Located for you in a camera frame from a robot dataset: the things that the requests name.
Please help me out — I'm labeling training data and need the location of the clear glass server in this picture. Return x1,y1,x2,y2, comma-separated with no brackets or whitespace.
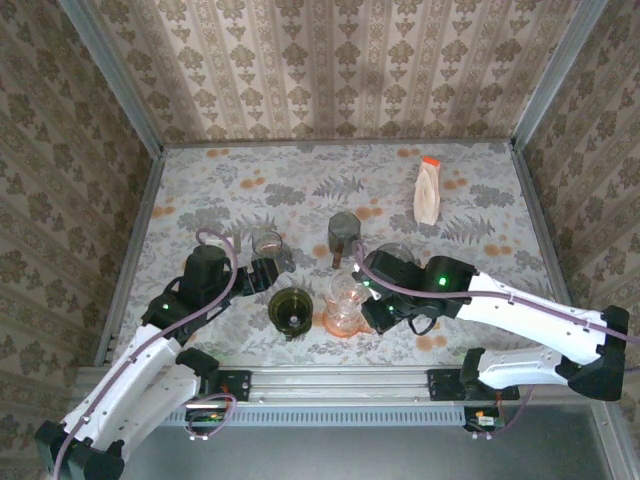
249,227,296,275

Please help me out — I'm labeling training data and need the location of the grey transparent dripper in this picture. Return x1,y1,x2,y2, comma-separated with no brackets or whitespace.
377,242,416,266

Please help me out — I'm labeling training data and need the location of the pink transparent dripper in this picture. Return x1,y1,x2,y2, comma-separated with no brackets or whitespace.
322,269,374,341

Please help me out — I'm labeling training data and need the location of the green transparent dripper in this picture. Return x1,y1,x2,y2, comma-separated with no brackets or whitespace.
268,286,315,342

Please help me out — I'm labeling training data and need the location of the grey carafe with wooden handle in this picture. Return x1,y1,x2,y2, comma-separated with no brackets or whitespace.
327,210,362,270

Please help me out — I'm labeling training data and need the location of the filter pack with orange top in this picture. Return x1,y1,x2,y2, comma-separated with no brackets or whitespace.
413,156,444,225

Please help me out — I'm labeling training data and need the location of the small electronics board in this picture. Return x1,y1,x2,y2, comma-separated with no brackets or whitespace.
185,407,226,426
463,407,504,432

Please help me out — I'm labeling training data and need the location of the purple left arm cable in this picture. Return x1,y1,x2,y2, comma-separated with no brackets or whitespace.
49,228,239,480

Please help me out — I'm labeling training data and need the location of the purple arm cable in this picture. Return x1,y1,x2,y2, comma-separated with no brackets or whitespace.
49,228,239,480
351,241,640,347

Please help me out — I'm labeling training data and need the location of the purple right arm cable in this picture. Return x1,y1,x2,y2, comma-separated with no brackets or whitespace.
351,241,640,347

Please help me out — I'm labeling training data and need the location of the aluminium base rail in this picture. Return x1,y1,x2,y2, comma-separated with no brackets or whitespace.
79,367,571,406

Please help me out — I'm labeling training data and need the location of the aluminium table side rail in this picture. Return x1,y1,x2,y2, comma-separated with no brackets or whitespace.
94,149,166,366
509,144,586,341

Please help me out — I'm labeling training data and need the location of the grey slotted cable duct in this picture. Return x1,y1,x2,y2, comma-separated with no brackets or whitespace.
164,403,476,426

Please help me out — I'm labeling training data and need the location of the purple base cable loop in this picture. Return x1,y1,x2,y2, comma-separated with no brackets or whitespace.
187,393,236,441

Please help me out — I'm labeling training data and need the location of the aluminium table back rail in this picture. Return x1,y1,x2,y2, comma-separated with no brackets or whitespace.
162,138,516,149

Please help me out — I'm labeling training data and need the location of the aluminium frame post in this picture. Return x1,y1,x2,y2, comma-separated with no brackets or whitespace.
511,0,610,151
59,0,165,157

